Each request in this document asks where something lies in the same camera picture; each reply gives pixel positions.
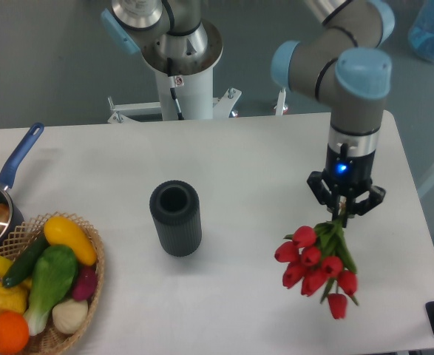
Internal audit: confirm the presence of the green bok choy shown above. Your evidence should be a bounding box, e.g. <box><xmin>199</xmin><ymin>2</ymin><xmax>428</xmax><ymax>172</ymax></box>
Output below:
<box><xmin>24</xmin><ymin>245</ymin><xmax>78</xmax><ymax>337</ymax></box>

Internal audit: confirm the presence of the white garlic bulb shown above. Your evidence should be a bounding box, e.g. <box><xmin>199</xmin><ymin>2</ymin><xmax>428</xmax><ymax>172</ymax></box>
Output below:
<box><xmin>52</xmin><ymin>299</ymin><xmax>88</xmax><ymax>335</ymax></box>

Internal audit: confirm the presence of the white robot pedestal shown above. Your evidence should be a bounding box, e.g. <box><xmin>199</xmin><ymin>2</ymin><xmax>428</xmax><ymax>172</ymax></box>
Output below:
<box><xmin>106</xmin><ymin>68</ymin><xmax>289</xmax><ymax>124</ymax></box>

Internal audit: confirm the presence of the yellow squash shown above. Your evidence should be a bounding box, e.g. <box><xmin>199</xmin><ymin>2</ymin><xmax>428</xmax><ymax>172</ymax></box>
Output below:
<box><xmin>44</xmin><ymin>216</ymin><xmax>98</xmax><ymax>266</ymax></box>

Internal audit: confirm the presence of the dark grey ribbed vase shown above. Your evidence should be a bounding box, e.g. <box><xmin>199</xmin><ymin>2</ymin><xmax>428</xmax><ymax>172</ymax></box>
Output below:
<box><xmin>149</xmin><ymin>180</ymin><xmax>202</xmax><ymax>257</ymax></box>

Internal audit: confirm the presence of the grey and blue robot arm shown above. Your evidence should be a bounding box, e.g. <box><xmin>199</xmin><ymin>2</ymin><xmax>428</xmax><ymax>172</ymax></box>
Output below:
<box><xmin>101</xmin><ymin>1</ymin><xmax>395</xmax><ymax>221</ymax></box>

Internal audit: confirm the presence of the purple red onion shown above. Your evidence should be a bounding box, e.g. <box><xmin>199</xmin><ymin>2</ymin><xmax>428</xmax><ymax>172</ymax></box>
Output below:
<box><xmin>71</xmin><ymin>266</ymin><xmax>98</xmax><ymax>301</ymax></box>

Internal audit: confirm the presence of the dark green cucumber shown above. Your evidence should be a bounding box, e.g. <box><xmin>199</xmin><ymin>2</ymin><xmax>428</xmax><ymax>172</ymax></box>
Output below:
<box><xmin>2</xmin><ymin>234</ymin><xmax>50</xmax><ymax>288</ymax></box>

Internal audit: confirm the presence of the red tulip bouquet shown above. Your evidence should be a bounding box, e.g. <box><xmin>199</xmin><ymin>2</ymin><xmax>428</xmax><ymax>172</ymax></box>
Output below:
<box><xmin>274</xmin><ymin>202</ymin><xmax>359</xmax><ymax>320</ymax></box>

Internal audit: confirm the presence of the orange fruit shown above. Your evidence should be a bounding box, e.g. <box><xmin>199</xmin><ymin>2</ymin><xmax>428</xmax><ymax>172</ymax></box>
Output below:
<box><xmin>0</xmin><ymin>311</ymin><xmax>30</xmax><ymax>354</ymax></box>

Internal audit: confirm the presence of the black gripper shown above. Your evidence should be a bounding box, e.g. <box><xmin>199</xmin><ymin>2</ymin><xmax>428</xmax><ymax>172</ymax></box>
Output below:
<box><xmin>307</xmin><ymin>146</ymin><xmax>386</xmax><ymax>220</ymax></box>

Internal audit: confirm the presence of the blue handled saucepan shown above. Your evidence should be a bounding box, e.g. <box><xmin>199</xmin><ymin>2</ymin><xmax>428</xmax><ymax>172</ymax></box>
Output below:
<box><xmin>0</xmin><ymin>123</ymin><xmax>44</xmax><ymax>246</ymax></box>

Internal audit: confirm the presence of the yellow bell pepper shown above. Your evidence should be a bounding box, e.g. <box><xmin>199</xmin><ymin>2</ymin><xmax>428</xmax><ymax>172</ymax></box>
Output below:
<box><xmin>0</xmin><ymin>282</ymin><xmax>28</xmax><ymax>314</ymax></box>

